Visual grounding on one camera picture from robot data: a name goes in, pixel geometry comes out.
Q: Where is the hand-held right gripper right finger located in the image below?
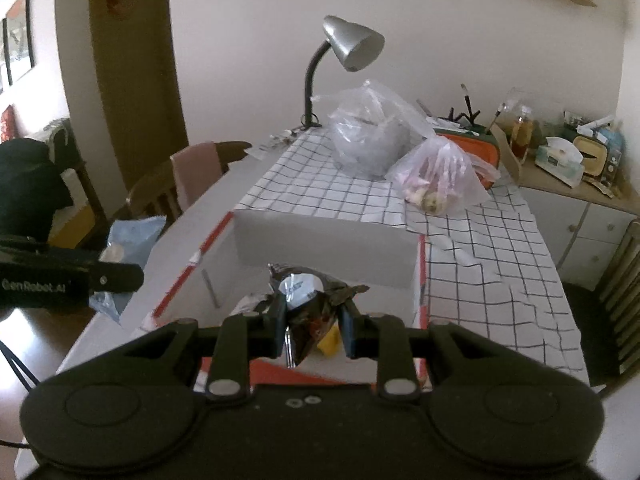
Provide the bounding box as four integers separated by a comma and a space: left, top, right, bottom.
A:
340, 305, 503, 404

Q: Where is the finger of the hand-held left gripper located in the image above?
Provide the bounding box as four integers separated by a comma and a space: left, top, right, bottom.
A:
94, 257, 145, 294

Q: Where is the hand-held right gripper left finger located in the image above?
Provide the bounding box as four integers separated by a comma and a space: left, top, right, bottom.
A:
122, 296, 288, 404

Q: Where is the dark foil snack packet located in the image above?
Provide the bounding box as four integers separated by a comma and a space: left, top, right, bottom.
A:
266, 262, 371, 369

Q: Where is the light blue snack packet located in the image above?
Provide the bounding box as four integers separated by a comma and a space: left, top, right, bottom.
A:
89, 215, 167, 322

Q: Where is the white cardboard box red edge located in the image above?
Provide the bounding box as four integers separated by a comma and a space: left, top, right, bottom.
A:
131, 209, 432, 394

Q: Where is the small clear bag of snacks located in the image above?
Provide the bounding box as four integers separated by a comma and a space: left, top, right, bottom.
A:
385, 135, 502, 219

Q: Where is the yellow snack piece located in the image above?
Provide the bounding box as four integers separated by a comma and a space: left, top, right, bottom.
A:
319, 324, 346, 359

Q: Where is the white snack packet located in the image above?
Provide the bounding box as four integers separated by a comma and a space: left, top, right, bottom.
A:
234, 291, 275, 317

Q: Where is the yellow box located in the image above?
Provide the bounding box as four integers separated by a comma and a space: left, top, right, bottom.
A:
49, 206, 97, 250

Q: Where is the wooden chair with curved back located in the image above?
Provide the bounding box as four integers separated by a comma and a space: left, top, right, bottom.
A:
124, 140, 254, 228

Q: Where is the black clothing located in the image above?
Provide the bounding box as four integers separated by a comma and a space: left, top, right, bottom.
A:
0, 137, 77, 250

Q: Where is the dark chair with clutter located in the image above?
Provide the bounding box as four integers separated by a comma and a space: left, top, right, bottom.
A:
36, 118, 109, 235

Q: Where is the checkered tablecloth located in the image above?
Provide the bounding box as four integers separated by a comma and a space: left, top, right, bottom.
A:
234, 127, 592, 387

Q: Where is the pile of small packets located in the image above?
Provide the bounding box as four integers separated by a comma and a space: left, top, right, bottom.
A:
252, 129, 302, 161

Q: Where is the large clear plastic bag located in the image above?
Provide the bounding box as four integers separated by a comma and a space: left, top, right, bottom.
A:
310, 79, 437, 179

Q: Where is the brown wooden door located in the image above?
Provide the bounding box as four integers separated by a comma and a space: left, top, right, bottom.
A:
87, 0, 190, 188

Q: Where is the orange case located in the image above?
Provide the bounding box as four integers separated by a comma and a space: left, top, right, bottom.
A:
434, 132, 502, 182

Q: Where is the wooden desk organizer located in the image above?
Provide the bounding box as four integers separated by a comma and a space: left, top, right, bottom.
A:
489, 122, 532, 182

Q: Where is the black branch-shaped stand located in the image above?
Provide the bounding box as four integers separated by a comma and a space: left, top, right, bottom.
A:
446, 84, 482, 127

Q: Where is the white sideboard cabinet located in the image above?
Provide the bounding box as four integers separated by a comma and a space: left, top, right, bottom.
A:
514, 155, 638, 283

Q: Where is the wooden slatted chair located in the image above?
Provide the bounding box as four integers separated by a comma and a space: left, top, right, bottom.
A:
562, 219, 640, 397

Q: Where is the amber liquid bottle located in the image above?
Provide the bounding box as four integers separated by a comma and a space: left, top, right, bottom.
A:
510, 105, 534, 157

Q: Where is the green white tissue box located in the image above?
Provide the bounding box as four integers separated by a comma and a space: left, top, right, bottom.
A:
534, 136, 587, 187

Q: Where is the silver desk lamp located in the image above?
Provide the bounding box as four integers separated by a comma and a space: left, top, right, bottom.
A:
300, 15, 386, 132

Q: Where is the yellow tissue holder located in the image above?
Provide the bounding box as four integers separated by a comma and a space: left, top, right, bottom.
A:
571, 135, 610, 179

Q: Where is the blue printed packet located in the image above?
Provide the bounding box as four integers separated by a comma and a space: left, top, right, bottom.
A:
596, 126, 627, 187

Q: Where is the black cable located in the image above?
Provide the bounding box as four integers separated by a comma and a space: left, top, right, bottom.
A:
0, 339, 37, 392

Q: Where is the framed wall picture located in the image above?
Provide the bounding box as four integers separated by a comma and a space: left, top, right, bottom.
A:
2, 0, 37, 87

